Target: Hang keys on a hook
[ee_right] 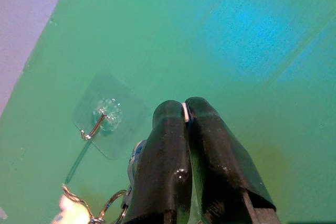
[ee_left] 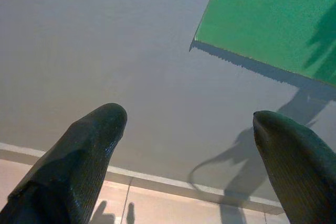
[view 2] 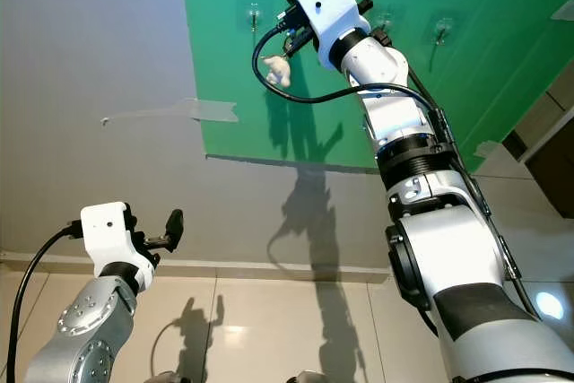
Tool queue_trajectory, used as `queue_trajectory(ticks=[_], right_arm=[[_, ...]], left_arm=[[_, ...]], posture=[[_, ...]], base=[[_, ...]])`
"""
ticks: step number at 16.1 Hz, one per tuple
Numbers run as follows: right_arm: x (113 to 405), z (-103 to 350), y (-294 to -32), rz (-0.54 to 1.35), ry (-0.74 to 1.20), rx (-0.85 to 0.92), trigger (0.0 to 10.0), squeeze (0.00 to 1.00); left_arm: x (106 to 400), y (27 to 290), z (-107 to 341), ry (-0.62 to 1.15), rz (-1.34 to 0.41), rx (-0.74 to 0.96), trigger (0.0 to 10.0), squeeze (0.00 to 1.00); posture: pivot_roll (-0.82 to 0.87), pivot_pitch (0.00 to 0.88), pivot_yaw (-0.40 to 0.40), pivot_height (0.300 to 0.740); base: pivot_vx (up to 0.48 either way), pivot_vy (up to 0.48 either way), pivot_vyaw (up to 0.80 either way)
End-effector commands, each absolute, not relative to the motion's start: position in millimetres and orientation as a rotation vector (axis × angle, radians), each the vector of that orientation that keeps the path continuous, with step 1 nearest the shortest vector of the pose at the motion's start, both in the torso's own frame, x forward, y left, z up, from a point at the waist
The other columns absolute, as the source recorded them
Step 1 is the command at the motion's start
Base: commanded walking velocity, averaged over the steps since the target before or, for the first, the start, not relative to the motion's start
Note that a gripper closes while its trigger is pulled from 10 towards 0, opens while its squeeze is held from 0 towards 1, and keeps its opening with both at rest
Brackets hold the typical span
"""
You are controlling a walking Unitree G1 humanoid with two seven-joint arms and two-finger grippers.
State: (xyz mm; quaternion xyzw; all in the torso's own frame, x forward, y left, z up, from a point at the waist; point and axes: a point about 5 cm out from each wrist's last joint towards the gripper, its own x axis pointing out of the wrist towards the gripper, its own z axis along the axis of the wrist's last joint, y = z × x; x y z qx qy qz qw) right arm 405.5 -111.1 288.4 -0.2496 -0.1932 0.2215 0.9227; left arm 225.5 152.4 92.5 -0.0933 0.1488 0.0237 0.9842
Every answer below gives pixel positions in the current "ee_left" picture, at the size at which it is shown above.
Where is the green wall board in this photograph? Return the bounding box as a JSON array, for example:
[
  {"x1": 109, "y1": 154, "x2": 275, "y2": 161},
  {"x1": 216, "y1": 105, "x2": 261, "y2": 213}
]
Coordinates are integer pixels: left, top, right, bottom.
[{"x1": 188, "y1": 0, "x2": 336, "y2": 87}]

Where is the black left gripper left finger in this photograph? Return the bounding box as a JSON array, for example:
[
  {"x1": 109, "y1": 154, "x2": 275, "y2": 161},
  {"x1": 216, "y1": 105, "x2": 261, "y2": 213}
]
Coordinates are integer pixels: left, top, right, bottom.
[{"x1": 0, "y1": 102, "x2": 128, "y2": 224}]

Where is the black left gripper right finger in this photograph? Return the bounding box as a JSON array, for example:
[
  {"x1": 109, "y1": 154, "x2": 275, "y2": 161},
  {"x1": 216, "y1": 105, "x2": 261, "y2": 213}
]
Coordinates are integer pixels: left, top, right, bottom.
[{"x1": 253, "y1": 110, "x2": 336, "y2": 224}]

